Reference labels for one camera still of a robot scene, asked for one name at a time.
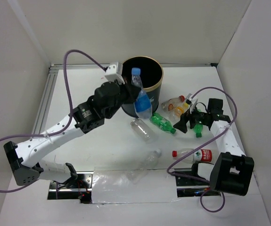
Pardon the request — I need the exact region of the aluminium frame rail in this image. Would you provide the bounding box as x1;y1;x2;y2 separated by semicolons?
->
33;63;222;132

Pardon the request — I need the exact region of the clear bottle white cap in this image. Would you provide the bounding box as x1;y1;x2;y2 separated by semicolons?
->
126;149;162;184

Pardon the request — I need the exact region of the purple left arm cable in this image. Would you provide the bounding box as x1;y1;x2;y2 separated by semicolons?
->
0;49;109;193

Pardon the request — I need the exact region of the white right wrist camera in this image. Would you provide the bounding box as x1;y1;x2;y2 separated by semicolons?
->
185;93;198;116

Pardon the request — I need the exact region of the clear bottle red label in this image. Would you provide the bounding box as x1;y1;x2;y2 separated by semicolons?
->
172;148;214;164

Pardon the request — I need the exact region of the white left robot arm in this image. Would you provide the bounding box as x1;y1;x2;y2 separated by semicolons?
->
4;81;140;188

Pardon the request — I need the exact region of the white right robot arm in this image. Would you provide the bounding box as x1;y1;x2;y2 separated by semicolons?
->
172;98;255;196

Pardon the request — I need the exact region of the clear bottle red cap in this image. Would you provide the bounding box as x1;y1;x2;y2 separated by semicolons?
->
161;95;185;112

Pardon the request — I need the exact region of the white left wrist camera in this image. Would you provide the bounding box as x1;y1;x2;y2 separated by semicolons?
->
105;62;125;84

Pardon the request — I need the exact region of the clear bottle yellow cap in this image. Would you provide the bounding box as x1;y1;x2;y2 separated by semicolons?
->
169;102;189;123

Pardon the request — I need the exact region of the green bottle barcode label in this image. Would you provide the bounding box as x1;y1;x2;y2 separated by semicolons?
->
149;113;176;135

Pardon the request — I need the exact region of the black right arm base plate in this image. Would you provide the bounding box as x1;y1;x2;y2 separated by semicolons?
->
174;168;221;197

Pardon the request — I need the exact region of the dark bin with gold rim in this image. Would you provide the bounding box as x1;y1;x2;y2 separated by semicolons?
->
123;56;164;113

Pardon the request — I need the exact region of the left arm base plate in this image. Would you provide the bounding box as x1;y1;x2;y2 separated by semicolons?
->
47;171;94;204

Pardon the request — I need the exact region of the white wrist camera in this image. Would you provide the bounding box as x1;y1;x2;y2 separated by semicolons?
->
105;62;125;84
185;93;198;116

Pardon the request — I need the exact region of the clear bottle blue label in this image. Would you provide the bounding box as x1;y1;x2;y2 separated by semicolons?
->
131;67;152;119

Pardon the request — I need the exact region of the silver tape sheet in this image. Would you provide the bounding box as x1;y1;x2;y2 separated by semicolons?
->
91;168;180;204

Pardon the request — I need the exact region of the clear jar metal lid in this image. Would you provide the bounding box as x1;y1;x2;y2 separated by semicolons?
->
130;118;158;144

